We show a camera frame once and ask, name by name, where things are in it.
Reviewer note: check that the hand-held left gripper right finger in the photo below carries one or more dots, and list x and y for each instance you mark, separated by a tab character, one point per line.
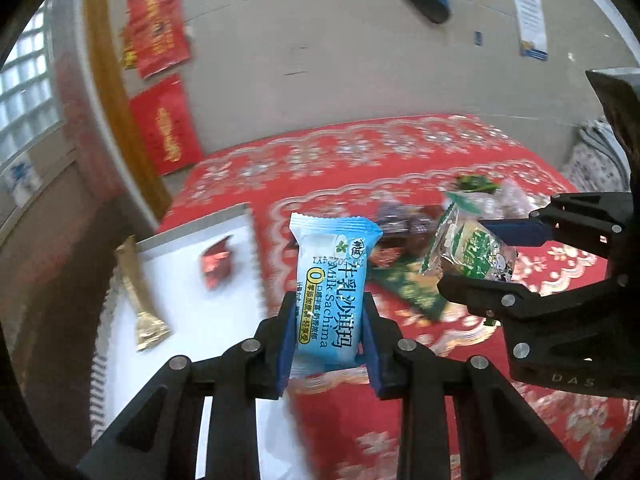
374	355

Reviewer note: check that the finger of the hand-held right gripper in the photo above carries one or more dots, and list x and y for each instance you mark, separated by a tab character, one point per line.
485	296
520	232

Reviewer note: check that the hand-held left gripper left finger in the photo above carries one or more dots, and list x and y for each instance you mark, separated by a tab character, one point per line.
281	350

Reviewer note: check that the clear green snack packet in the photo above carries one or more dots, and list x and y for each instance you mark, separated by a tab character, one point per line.
460	250

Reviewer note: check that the white tray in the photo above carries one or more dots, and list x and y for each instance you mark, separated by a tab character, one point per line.
210	310

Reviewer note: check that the light blue snack packet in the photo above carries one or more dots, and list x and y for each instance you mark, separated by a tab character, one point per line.
330	280

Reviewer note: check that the green wrapped candy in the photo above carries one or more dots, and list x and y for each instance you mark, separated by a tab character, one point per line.
475	183

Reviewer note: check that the dark green flat packet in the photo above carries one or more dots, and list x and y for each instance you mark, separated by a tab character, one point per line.
415	287

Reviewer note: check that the floral print cloth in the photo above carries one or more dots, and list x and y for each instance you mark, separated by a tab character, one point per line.
592	155

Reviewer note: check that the red foil candy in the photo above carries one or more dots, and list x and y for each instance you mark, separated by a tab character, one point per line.
216	265

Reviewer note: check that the dark purple candy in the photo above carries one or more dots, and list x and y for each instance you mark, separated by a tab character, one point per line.
400	220

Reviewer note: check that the gold snack packet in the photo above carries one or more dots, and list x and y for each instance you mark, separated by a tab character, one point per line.
142	305

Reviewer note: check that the red floral tablecloth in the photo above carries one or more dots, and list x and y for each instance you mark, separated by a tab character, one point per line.
320	180

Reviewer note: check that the white blue paper strip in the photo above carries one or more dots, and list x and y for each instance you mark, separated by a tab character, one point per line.
527	5

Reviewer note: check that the red paper envelope lower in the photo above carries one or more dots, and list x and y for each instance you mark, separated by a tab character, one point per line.
167	125

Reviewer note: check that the red paper envelope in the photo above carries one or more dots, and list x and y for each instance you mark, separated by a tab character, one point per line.
167	125
157	25

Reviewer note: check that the red paper envelope upper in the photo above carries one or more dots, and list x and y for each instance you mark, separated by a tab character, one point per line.
157	25

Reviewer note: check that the glass block window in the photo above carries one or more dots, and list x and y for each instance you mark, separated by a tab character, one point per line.
30	90

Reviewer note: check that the small blue wall sticker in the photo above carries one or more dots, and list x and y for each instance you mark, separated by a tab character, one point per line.
478	38

